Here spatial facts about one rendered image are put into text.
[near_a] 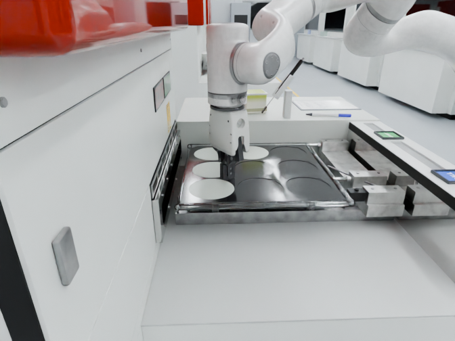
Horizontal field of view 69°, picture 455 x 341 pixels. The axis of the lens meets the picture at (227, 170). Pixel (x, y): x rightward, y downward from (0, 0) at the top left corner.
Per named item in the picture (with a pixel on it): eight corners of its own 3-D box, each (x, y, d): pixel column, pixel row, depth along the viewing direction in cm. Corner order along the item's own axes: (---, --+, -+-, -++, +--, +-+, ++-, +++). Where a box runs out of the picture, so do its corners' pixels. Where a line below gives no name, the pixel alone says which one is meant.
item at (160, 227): (154, 243, 64) (149, 200, 60) (177, 158, 104) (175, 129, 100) (163, 243, 64) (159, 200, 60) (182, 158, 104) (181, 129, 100)
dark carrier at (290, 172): (180, 206, 68) (179, 203, 68) (190, 147, 99) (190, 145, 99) (346, 202, 69) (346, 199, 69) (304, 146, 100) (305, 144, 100)
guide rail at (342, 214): (175, 224, 75) (175, 213, 73) (177, 220, 76) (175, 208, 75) (393, 220, 76) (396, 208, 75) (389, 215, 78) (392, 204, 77)
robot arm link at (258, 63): (344, 24, 75) (265, 98, 62) (286, 24, 85) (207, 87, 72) (342, -18, 69) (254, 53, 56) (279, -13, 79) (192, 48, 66)
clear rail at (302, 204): (174, 212, 67) (173, 206, 66) (175, 208, 68) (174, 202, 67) (356, 208, 68) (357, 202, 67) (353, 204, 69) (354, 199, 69)
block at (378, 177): (352, 187, 79) (354, 176, 77) (347, 180, 82) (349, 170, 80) (385, 187, 79) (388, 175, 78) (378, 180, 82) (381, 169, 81)
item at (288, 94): (272, 119, 102) (275, 74, 97) (270, 116, 106) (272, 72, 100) (292, 118, 102) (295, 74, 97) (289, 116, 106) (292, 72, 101)
